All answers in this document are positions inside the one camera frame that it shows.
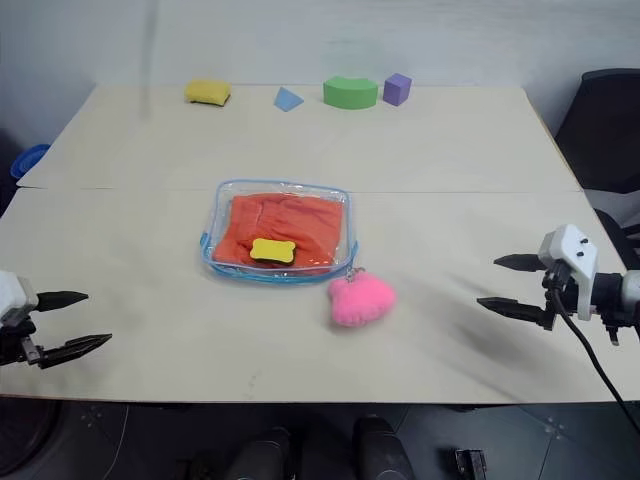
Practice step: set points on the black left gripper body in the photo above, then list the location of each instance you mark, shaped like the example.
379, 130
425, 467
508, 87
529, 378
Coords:
20, 347

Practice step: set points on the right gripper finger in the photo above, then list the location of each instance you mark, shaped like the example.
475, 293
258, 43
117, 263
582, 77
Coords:
512, 307
517, 262

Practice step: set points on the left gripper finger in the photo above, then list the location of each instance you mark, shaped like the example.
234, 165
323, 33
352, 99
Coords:
60, 299
75, 347

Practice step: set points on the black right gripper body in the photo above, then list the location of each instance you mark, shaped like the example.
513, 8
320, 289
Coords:
556, 295

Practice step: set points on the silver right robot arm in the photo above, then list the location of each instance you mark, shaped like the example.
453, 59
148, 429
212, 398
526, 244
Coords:
622, 295

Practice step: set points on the clear blue-trimmed pouch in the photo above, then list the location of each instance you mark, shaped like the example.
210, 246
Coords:
220, 210

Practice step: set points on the orange cloth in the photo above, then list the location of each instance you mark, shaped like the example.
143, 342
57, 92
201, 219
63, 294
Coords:
300, 220

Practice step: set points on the dark round floor object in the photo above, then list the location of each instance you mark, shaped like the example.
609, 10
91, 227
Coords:
25, 435

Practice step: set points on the blue plastic bowl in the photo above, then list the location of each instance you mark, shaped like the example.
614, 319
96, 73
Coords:
29, 159

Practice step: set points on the black office chair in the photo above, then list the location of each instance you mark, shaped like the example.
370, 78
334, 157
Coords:
600, 140

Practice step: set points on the small black clamp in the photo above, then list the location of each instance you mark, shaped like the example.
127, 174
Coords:
470, 465

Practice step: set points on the purple foam cube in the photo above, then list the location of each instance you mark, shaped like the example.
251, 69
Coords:
396, 91

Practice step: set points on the small yellow black sponge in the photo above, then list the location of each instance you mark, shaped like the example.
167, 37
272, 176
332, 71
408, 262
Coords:
272, 250

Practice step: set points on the green foam arch block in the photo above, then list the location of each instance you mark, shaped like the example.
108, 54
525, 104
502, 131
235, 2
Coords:
350, 95

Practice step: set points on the large yellow black sponge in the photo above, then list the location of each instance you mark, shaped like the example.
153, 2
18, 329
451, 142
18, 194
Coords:
206, 91

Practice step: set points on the blue foam triangular prism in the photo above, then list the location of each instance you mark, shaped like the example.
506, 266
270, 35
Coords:
287, 101

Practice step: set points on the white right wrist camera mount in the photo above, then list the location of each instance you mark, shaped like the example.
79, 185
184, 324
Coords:
575, 255

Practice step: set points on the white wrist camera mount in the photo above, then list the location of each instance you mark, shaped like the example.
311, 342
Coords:
14, 296
575, 255

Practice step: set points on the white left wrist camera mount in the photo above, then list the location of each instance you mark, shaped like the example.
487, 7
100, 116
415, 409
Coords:
14, 296

